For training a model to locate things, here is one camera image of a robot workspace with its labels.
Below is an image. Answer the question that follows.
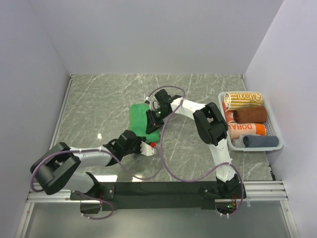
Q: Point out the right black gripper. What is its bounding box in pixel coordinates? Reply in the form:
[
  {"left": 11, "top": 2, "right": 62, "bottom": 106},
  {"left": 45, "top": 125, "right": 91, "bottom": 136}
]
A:
[{"left": 146, "top": 108, "right": 170, "bottom": 134}]

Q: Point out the green towel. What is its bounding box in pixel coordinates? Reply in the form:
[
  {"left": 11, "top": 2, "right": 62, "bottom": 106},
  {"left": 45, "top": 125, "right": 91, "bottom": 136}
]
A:
[{"left": 129, "top": 104, "right": 160, "bottom": 143}]

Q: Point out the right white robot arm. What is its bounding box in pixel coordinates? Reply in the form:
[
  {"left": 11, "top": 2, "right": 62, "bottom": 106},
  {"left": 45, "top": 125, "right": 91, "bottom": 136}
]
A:
[{"left": 146, "top": 86, "right": 245, "bottom": 199}]

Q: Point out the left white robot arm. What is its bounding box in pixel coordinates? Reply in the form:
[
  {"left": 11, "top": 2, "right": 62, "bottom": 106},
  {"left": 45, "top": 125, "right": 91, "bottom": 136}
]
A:
[{"left": 30, "top": 130, "right": 153, "bottom": 199}]

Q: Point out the yellow white rolled towel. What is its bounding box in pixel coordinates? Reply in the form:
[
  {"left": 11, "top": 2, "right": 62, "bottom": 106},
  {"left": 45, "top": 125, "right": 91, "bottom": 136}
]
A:
[{"left": 224, "top": 92, "right": 264, "bottom": 111}]

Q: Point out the orange white rolled towel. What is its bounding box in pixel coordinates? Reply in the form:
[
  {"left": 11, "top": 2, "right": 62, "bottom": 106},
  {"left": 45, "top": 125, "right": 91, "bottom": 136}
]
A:
[{"left": 228, "top": 123, "right": 266, "bottom": 140}]

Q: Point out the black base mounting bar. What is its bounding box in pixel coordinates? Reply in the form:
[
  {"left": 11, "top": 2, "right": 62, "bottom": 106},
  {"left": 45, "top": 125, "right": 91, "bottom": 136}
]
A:
[{"left": 69, "top": 181, "right": 248, "bottom": 214}]

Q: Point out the white plastic basket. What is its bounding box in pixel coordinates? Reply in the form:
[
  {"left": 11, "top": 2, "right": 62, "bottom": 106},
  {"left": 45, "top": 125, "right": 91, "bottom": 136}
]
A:
[{"left": 218, "top": 92, "right": 283, "bottom": 152}]

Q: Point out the dark blue rolled towel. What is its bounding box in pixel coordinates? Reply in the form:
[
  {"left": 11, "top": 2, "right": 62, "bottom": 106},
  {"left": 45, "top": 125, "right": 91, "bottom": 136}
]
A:
[{"left": 231, "top": 135, "right": 279, "bottom": 148}]

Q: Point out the brown rolled towel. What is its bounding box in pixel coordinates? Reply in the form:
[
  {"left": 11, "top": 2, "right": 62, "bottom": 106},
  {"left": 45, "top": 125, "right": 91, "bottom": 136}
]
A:
[{"left": 233, "top": 106, "right": 267, "bottom": 124}]

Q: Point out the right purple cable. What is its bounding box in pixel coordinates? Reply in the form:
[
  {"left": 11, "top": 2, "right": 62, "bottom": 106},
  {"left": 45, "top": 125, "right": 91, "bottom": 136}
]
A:
[{"left": 146, "top": 85, "right": 245, "bottom": 218}]

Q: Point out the purple cable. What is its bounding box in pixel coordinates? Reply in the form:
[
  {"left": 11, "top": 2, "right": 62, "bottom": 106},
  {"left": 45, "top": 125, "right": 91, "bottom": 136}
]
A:
[
  {"left": 146, "top": 85, "right": 245, "bottom": 218},
  {"left": 30, "top": 143, "right": 164, "bottom": 220}
]

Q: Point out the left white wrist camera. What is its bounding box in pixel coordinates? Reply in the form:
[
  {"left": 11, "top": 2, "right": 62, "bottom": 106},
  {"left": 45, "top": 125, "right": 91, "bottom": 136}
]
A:
[{"left": 140, "top": 141, "right": 156, "bottom": 156}]

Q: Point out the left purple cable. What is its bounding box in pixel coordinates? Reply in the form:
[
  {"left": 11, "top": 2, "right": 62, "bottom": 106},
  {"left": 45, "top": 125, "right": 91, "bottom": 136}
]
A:
[{"left": 30, "top": 143, "right": 164, "bottom": 220}]

